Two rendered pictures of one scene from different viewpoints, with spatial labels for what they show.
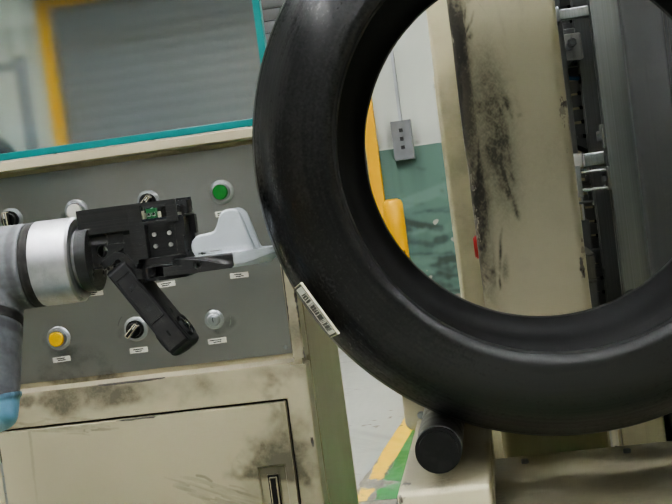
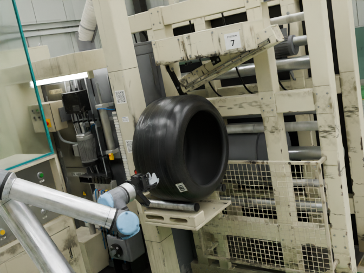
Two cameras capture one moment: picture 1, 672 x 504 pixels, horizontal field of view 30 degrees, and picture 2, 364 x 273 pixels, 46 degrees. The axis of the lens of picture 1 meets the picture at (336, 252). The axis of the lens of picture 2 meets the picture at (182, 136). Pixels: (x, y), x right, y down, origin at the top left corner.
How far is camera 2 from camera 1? 1.84 m
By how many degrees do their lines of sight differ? 59
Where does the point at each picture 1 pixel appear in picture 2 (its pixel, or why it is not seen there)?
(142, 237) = (144, 182)
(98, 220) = (134, 181)
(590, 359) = (213, 183)
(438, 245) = not seen: outside the picture
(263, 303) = not seen: hidden behind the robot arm
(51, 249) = (132, 190)
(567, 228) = not seen: hidden behind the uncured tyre
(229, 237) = (154, 179)
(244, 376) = (59, 223)
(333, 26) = (180, 134)
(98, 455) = (25, 261)
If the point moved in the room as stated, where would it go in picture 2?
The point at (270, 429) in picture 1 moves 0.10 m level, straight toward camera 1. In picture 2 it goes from (67, 235) to (80, 235)
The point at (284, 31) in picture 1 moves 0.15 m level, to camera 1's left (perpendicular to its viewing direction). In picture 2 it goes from (170, 135) to (154, 144)
